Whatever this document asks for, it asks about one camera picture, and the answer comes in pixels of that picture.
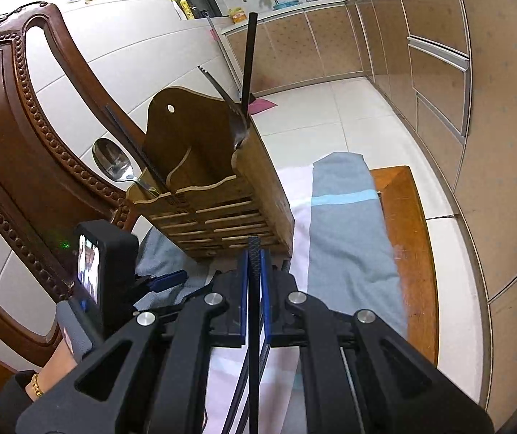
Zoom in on pink floor mat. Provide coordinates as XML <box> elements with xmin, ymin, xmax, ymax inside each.
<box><xmin>246</xmin><ymin>97</ymin><xmax>277</xmax><ymax>115</ymax></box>

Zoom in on steel spoon with brown handle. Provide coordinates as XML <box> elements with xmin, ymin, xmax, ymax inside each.
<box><xmin>92</xmin><ymin>138</ymin><xmax>160</xmax><ymax>200</ymax></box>

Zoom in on wooden utensil holder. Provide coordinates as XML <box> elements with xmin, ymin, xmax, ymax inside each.
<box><xmin>125</xmin><ymin>87</ymin><xmax>295</xmax><ymax>260</ymax></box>

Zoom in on grey pink printed cloth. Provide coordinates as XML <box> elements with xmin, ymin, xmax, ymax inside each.
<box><xmin>136</xmin><ymin>151</ymin><xmax>408</xmax><ymax>434</ymax></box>

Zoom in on person's left hand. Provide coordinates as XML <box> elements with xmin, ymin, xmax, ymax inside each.
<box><xmin>37</xmin><ymin>337</ymin><xmax>81</xmax><ymax>393</ymax></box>

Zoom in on gold bracelet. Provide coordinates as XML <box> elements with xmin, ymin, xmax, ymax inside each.
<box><xmin>29</xmin><ymin>372</ymin><xmax>46</xmax><ymax>399</ymax></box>

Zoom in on steel fork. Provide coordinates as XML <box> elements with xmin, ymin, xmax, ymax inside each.
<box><xmin>196</xmin><ymin>65</ymin><xmax>252</xmax><ymax>150</ymax></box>

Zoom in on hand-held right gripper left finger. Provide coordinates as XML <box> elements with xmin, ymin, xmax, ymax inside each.
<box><xmin>14</xmin><ymin>248</ymin><xmax>250</xmax><ymax>434</ymax></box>

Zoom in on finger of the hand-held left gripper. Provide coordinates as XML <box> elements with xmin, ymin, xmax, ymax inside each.
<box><xmin>137</xmin><ymin>269</ymin><xmax>190</xmax><ymax>292</ymax></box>

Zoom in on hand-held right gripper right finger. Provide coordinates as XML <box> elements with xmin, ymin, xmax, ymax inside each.
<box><xmin>260</xmin><ymin>248</ymin><xmax>496</xmax><ymax>434</ymax></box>

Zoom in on beige kitchen base cabinets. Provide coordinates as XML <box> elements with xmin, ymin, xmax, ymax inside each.
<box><xmin>220</xmin><ymin>0</ymin><xmax>517</xmax><ymax>426</ymax></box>

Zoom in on carved brown wooden chair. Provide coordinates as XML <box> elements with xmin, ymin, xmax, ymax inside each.
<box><xmin>0</xmin><ymin>2</ymin><xmax>440</xmax><ymax>371</ymax></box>

